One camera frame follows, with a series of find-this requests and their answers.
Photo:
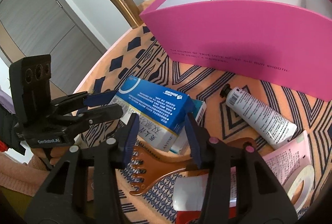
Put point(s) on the orange patterned tablecloth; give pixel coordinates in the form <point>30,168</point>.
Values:
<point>138,53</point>

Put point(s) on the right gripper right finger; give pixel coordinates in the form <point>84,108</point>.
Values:
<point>238,177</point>

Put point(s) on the blue medicine box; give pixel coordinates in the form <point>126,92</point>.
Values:
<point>161,110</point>

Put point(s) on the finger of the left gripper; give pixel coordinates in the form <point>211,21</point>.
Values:
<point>101,114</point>
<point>99,99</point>

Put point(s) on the pink cardboard box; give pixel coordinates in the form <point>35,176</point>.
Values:
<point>285,42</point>

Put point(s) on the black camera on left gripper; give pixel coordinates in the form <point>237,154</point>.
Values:
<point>30,88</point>

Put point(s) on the pink sweater left forearm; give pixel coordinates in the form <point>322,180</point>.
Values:
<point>21,177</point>

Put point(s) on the white tape roll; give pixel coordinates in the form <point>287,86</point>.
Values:
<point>302,187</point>

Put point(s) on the brown wooden massage comb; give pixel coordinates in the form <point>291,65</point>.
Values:
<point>150,169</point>

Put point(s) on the grey door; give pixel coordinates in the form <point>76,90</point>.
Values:
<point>35,27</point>

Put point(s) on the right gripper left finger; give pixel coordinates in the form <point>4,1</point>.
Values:
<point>82,187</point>

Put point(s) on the pink white cream tube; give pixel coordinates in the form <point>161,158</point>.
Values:
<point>291,164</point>

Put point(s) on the red plastic handle tool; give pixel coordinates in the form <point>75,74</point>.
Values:
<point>184,217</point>

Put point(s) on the person's left hand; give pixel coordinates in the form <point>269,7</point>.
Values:
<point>53,155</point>

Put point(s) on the white tube black cap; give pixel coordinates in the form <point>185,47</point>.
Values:
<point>271,125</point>

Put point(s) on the gold thermos tumbler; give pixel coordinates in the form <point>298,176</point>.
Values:
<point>129,11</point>

